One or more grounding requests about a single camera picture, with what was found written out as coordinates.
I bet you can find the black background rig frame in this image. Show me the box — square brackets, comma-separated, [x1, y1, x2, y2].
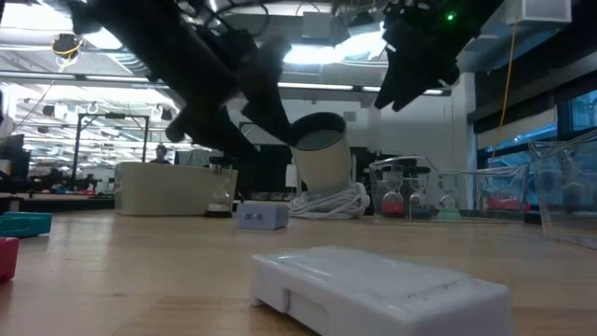
[72, 112, 151, 183]

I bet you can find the white coiled camera cable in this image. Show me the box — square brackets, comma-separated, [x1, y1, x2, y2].
[286, 182, 372, 221]

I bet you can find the person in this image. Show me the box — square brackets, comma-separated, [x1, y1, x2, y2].
[148, 144, 173, 165]

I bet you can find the white sand timer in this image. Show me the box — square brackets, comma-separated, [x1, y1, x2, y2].
[203, 156, 235, 219]

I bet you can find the dark computer monitor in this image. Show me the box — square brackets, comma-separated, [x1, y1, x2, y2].
[0, 134, 32, 181]

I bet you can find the lavender power adapter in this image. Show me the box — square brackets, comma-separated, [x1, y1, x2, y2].
[236, 202, 290, 231]

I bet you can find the red sand timer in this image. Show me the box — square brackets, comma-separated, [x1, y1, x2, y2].
[381, 166, 407, 219]

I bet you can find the long red block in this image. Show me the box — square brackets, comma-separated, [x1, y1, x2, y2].
[0, 236, 21, 284]

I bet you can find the red flat object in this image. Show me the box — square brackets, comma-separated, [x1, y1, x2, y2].
[484, 193, 527, 212]

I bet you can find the teal sand timer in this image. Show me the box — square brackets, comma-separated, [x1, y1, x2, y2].
[437, 172, 464, 221]

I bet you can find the teal rectangular case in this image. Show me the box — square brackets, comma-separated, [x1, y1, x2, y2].
[0, 210, 54, 240]

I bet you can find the white power adapter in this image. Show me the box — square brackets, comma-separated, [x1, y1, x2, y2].
[250, 245, 515, 336]

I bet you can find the dark background table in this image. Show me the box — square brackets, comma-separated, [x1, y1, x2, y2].
[0, 190, 116, 214]

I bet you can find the long linear ceiling light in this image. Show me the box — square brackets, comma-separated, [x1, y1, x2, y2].
[0, 69, 452, 97]

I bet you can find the grey plastic bin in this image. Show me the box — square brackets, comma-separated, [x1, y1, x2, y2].
[114, 161, 239, 217]

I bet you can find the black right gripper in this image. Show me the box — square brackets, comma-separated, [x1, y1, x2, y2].
[373, 0, 467, 113]

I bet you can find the white ceiling unit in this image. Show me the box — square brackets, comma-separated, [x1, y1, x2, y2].
[506, 0, 573, 25]

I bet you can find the yellow hanging cable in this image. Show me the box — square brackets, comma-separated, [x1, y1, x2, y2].
[492, 21, 520, 146]

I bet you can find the black ceiling device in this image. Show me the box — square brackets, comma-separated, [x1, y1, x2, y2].
[49, 32, 84, 61]

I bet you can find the clear plastic bin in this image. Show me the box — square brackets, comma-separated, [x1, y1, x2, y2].
[368, 155, 532, 223]
[528, 129, 597, 251]

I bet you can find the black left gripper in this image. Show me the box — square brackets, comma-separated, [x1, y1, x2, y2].
[156, 27, 296, 159]

